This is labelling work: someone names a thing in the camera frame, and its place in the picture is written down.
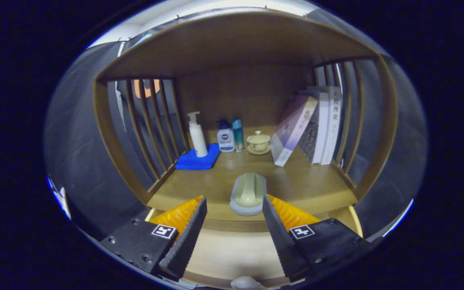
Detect slim teal bottle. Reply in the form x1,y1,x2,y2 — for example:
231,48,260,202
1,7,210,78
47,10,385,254
232,118,244,153

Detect brown wooden cabinet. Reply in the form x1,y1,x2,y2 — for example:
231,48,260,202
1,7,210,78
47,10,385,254
93,11,398,238

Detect white pump bottle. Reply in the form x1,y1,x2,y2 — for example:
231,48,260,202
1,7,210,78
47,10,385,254
187,112,208,158

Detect plain white book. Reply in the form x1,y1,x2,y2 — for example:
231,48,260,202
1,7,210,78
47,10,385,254
312,87,330,165

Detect white book with black characters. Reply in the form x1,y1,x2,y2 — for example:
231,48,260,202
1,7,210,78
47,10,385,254
321,86,342,166

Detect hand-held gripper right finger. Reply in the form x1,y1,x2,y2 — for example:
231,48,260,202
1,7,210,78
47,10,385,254
262,195,373,282

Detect wooden countertop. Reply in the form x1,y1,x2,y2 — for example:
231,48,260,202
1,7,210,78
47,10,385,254
147,145,358,222

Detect beige lidded teacup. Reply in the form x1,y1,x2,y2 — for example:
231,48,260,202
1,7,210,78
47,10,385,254
246,130,271,155

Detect dark patterned book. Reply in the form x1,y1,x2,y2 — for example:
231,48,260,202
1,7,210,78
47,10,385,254
296,91,321,164

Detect white bottle with blue cap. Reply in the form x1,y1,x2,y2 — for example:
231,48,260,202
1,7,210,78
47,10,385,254
217,119,235,153

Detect purple cover book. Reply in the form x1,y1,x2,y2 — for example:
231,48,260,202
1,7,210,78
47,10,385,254
269,95,319,167

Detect green scrub brush grey base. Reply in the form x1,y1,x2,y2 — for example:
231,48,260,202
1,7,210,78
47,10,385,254
230,172,267,216

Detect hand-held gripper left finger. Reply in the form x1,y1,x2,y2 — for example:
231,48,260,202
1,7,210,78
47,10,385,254
101,196,207,280

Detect blue folded cloth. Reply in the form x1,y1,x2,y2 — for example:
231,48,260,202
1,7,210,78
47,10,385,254
175,143,221,170

